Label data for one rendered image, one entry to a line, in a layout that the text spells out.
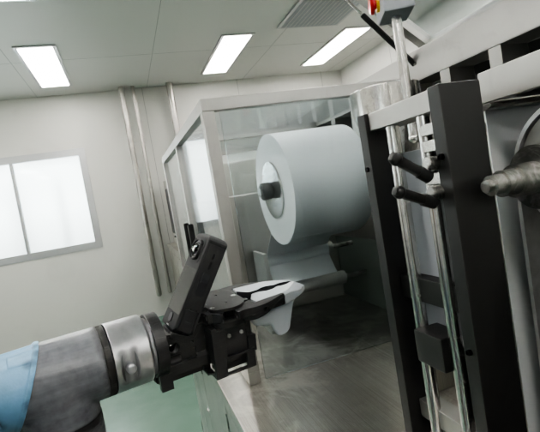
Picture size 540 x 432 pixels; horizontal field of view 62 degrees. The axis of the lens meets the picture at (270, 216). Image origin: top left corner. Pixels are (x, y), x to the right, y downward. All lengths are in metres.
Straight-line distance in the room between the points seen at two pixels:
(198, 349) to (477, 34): 0.87
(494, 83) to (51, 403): 0.56
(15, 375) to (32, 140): 5.30
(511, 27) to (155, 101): 5.01
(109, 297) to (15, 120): 2.24
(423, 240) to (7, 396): 0.47
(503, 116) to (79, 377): 0.56
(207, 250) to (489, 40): 0.78
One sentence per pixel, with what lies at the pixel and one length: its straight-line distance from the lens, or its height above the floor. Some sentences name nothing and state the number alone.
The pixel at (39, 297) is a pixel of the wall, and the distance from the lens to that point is 5.75.
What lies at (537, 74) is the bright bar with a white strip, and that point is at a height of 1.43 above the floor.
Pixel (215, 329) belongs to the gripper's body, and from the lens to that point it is 0.52.
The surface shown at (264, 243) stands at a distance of 1.12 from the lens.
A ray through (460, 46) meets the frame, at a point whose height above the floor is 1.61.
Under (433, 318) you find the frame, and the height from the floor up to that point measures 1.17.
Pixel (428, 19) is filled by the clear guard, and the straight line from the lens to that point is 1.22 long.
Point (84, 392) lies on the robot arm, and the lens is 0.50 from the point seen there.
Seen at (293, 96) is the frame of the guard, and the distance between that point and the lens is 1.16.
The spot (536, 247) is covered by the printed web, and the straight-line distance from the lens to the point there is 0.62.
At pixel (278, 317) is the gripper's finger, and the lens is 0.58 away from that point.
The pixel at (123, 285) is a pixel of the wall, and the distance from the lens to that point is 5.66.
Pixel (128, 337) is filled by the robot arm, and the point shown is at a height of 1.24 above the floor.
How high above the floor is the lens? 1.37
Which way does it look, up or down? 3 degrees down
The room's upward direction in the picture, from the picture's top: 10 degrees counter-clockwise
